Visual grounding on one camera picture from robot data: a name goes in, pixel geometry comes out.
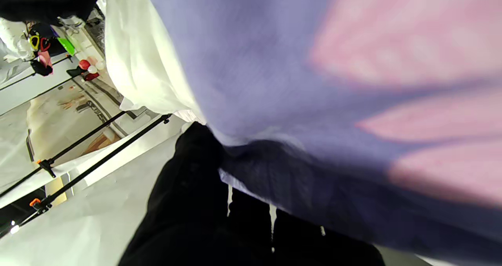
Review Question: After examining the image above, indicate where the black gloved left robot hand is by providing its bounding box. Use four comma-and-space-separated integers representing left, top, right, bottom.
117, 121, 387, 266

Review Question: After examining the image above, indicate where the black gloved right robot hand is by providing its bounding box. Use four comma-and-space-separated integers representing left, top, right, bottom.
0, 0, 108, 23

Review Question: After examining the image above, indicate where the white pillow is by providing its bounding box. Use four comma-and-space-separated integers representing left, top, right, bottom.
104, 0, 207, 124

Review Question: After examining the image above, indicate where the purple floral pillowcase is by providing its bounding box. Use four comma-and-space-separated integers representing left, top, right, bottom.
142, 0, 502, 266

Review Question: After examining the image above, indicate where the red white balloon cluster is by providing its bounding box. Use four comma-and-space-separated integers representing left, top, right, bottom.
78, 56, 105, 82

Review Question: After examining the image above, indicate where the white backdrop sheet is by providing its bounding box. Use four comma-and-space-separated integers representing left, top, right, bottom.
0, 117, 191, 266

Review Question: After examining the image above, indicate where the black tripod stand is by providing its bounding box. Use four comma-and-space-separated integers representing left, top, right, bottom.
0, 110, 174, 229

